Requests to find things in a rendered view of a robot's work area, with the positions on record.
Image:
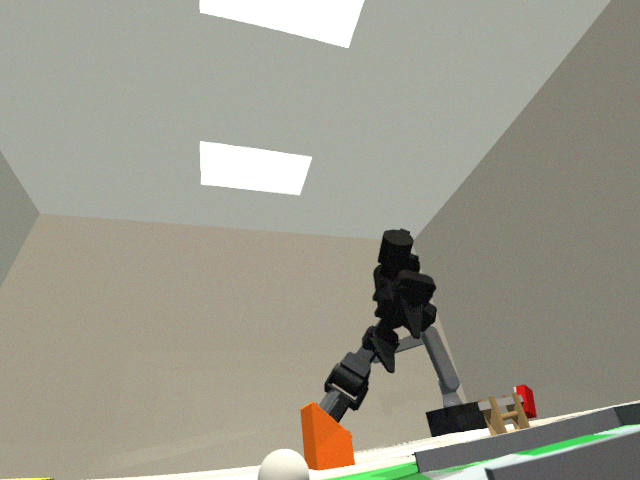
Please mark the white ball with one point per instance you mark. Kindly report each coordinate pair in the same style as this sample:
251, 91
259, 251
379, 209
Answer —
283, 464

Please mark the green putting mat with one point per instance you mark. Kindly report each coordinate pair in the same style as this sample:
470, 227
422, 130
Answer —
407, 471

